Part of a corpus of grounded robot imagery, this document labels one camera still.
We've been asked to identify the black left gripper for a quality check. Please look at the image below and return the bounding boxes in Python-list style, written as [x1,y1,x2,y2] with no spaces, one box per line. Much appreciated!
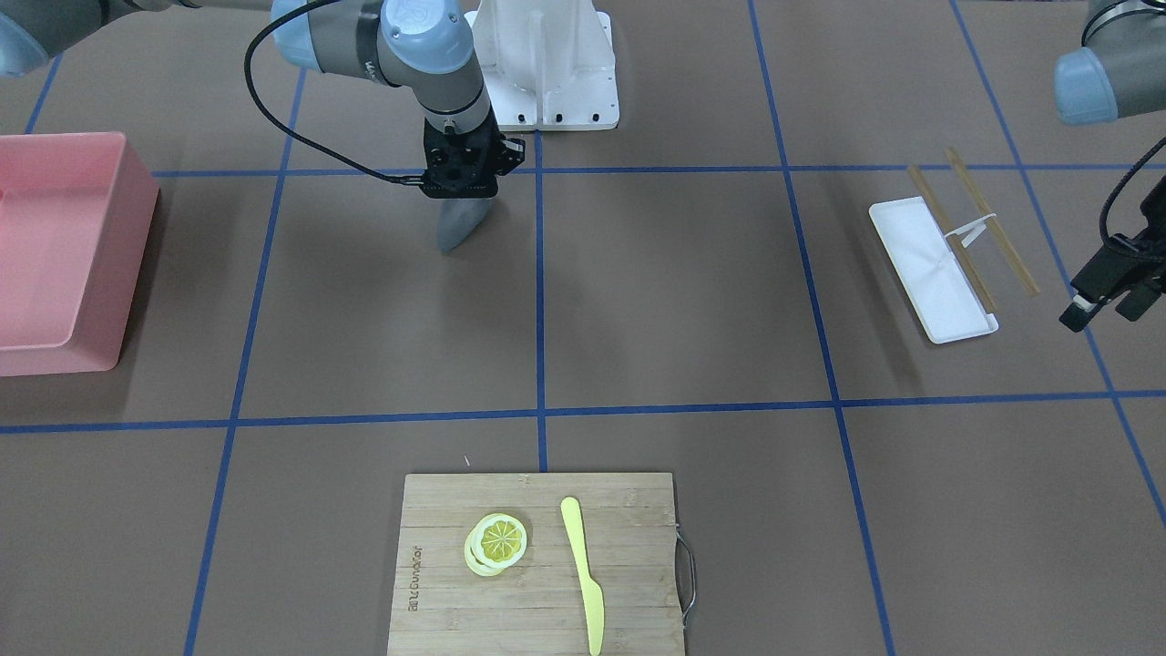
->
[1059,235,1163,333]

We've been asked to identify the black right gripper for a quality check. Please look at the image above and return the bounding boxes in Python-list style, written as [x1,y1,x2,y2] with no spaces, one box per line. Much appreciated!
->
[421,117,527,200]

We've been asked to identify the dark grey cloth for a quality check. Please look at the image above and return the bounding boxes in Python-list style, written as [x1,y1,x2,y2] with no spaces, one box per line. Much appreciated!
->
[436,198,493,254]

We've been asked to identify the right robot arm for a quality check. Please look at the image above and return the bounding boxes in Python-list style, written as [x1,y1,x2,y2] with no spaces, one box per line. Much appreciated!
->
[1,1,526,200]

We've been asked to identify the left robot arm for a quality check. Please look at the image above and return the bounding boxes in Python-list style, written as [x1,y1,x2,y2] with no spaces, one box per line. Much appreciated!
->
[1054,1,1165,333]

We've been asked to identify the white rectangular plastic tray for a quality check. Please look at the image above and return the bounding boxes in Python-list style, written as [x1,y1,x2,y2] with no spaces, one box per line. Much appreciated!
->
[869,196,999,344]

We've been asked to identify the yellow lemon slice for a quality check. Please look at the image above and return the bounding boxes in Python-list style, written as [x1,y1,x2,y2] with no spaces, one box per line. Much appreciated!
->
[463,512,528,578]

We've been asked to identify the pink plastic bin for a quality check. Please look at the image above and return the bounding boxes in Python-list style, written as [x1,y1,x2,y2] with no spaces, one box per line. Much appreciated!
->
[1,132,159,378]

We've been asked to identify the bamboo cutting board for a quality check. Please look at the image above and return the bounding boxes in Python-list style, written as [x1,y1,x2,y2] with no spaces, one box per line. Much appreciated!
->
[386,473,686,655]

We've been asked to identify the yellow plastic knife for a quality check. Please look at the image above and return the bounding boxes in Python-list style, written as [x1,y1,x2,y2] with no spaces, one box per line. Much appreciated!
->
[559,496,607,655]

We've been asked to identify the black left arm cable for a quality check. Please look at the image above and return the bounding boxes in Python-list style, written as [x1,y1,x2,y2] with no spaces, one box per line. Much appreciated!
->
[1100,137,1166,251]

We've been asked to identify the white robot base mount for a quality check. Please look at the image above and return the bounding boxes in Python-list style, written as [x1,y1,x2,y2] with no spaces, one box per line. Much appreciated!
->
[464,1,620,134]

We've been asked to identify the wooden rack rail outer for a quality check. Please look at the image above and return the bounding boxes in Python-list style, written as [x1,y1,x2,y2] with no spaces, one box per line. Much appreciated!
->
[944,146,1041,296]

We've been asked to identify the wooden rack rail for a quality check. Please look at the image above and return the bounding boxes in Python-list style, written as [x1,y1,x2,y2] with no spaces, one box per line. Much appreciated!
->
[906,163,997,313]
[944,146,1041,296]

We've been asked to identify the wooden rack rail inner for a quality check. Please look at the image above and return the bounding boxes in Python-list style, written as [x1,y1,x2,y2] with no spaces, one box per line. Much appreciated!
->
[906,163,997,313]

